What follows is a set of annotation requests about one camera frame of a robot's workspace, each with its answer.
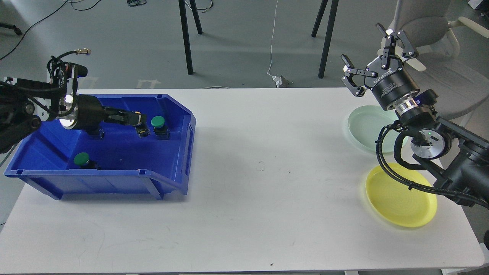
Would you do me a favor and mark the green push button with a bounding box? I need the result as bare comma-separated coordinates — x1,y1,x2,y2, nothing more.
151,116,170,140
73,152,100,170

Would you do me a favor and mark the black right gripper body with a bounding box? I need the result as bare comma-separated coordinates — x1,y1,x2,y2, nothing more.
364,57,420,111

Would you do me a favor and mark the yellow push button front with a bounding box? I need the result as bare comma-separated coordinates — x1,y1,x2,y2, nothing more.
133,112,151,138

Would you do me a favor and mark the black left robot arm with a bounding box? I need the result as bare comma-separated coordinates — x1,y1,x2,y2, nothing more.
0,48,150,153

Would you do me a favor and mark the yellow plate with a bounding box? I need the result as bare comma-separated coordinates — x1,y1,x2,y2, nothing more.
365,165,438,228

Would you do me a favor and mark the blue plastic bin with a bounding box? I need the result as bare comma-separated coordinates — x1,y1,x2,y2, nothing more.
4,94,196,200

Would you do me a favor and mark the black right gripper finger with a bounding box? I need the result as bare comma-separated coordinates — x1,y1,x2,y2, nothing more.
341,54,379,97
376,23,419,70

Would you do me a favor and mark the light green plate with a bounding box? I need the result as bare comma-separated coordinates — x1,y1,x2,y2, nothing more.
346,105,398,153

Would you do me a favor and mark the black floor cable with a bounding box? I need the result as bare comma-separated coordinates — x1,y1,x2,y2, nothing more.
0,0,101,61

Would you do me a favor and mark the black stand leg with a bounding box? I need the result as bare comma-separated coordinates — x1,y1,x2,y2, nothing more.
178,0,203,75
311,0,339,79

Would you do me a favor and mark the green push button front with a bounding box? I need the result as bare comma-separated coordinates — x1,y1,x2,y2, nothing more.
73,152,100,170

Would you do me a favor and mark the white cable with plug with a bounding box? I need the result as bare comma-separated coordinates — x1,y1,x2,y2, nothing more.
267,0,292,87

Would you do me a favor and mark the yellow push button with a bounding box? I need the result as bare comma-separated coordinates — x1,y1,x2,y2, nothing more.
133,112,151,138
85,127,105,140

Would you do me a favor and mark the grey office chair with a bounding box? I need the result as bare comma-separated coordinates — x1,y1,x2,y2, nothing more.
388,0,488,120

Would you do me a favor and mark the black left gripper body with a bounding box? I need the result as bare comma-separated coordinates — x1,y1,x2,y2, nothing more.
60,95,105,131

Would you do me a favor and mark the yellow push button rear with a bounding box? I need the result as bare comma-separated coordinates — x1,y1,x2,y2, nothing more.
85,127,105,140

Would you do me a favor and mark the green push button rear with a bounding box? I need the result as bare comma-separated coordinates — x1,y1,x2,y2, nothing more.
151,116,170,140

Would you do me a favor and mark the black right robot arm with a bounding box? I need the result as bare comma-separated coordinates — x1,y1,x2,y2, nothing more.
341,23,489,208

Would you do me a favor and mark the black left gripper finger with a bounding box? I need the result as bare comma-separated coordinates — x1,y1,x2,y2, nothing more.
103,107,136,118
103,115,139,126

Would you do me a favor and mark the black stand leg left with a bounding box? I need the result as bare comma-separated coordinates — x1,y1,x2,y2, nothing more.
178,0,203,75

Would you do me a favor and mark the black stand leg right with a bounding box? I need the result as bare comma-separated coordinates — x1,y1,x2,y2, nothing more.
311,0,339,79

